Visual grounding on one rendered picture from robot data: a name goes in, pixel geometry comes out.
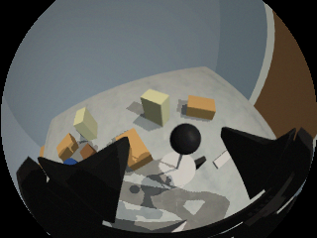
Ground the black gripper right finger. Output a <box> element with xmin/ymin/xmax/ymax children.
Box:
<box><xmin>221</xmin><ymin>126</ymin><xmax>297</xmax><ymax>199</ymax></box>

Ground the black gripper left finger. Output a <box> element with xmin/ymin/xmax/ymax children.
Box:
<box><xmin>37</xmin><ymin>138</ymin><xmax>131</xmax><ymax>223</ymax></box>

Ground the pale yellow block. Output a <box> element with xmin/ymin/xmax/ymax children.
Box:
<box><xmin>140</xmin><ymin>89</ymin><xmax>169</xmax><ymax>126</ymax></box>
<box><xmin>74</xmin><ymin>107</ymin><xmax>98</xmax><ymax>142</ymax></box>

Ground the blue short cylinder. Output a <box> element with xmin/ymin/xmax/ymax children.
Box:
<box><xmin>63</xmin><ymin>158</ymin><xmax>78</xmax><ymax>165</ymax></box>

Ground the white flat bar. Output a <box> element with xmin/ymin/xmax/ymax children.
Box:
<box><xmin>214</xmin><ymin>151</ymin><xmax>231</xmax><ymax>170</ymax></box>

